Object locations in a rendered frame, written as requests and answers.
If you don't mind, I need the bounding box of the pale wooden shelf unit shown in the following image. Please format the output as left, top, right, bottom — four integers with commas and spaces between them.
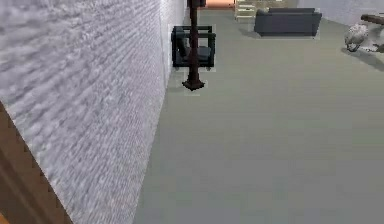
234, 0, 258, 20

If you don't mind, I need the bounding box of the white speckled round pouf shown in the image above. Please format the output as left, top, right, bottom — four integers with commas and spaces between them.
344, 23, 370, 53

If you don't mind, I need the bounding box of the brown wooden door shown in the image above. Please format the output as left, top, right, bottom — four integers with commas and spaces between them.
0, 101, 74, 224

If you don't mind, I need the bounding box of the dark brown table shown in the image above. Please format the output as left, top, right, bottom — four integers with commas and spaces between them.
360, 13, 384, 26

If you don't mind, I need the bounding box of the dark grey sofa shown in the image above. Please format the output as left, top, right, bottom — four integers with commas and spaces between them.
253, 7, 323, 37

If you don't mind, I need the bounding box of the black armchair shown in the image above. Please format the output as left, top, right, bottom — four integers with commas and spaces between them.
170, 25, 216, 69

